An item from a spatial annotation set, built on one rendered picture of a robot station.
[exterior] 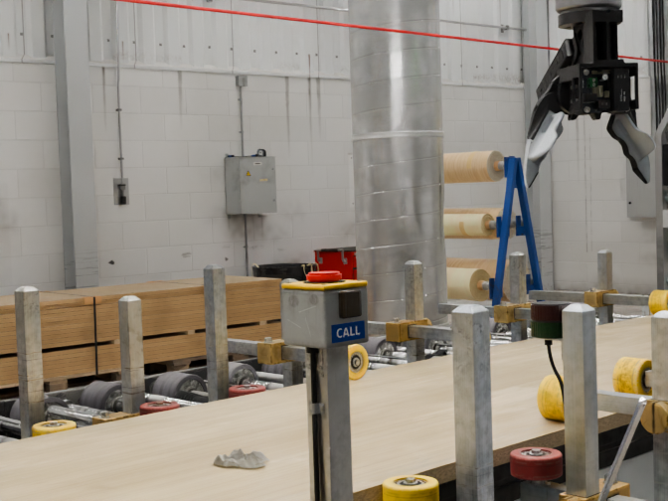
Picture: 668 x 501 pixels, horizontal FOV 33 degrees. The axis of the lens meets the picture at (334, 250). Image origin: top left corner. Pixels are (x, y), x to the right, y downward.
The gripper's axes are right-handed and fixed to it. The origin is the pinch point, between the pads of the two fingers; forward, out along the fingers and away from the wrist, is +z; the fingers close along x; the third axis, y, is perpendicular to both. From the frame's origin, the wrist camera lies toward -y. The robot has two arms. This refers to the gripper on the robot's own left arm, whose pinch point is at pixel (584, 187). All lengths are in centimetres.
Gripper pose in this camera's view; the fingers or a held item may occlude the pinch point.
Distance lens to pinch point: 136.7
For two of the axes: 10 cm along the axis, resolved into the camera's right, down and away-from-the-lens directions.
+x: 9.8, -0.4, 1.9
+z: 0.3, 10.0, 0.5
